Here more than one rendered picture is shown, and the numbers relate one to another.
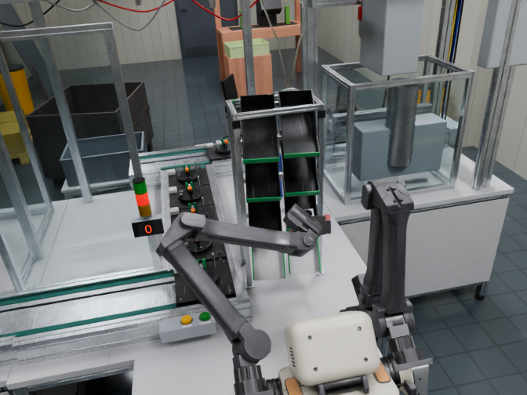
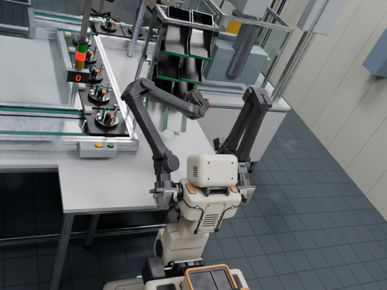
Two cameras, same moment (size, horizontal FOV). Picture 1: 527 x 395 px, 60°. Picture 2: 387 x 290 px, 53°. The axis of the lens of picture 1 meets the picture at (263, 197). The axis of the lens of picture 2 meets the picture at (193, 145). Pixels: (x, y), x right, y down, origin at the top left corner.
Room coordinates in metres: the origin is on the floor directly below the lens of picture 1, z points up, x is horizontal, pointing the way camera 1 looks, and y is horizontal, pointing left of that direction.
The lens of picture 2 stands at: (-0.43, 0.57, 2.40)
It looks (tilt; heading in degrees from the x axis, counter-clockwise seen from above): 35 degrees down; 335
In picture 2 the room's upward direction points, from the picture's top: 23 degrees clockwise
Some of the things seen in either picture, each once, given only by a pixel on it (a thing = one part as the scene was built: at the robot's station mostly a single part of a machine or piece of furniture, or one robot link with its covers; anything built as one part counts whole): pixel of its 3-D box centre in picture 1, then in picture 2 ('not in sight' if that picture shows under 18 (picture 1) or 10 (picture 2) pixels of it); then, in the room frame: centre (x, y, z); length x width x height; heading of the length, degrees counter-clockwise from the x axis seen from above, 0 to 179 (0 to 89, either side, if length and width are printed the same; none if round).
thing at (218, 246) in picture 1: (197, 237); (99, 91); (1.76, 0.32, 1.01); 0.24 x 0.24 x 0.13; 10
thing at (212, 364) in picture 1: (251, 335); (135, 163); (1.30, 0.08, 0.84); 0.90 x 0.70 x 0.03; 99
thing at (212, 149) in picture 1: (225, 144); (109, 23); (2.87, 0.24, 1.01); 0.24 x 0.24 x 0.13; 10
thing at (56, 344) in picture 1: (138, 327); (61, 143); (1.31, 0.52, 0.91); 0.89 x 0.06 x 0.11; 100
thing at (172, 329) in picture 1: (187, 326); (97, 149); (1.28, 0.32, 0.93); 0.21 x 0.07 x 0.06; 100
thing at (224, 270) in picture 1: (203, 280); (106, 122); (1.51, 0.27, 0.96); 0.24 x 0.24 x 0.02; 10
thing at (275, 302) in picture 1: (198, 244); (90, 96); (1.95, 0.35, 0.85); 1.50 x 1.41 x 0.03; 100
